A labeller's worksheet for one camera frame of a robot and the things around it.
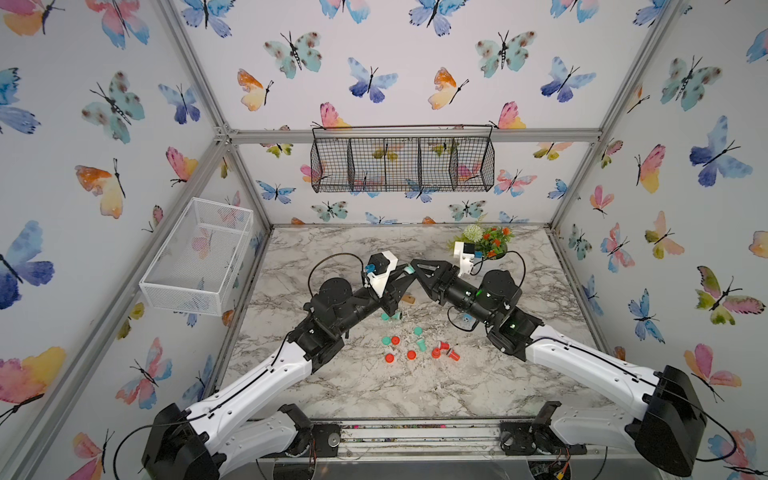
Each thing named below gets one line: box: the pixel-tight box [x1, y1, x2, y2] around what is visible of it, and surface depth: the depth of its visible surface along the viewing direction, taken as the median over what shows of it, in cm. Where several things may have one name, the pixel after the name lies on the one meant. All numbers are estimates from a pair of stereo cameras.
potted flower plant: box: [447, 224, 515, 260], surface depth 98 cm
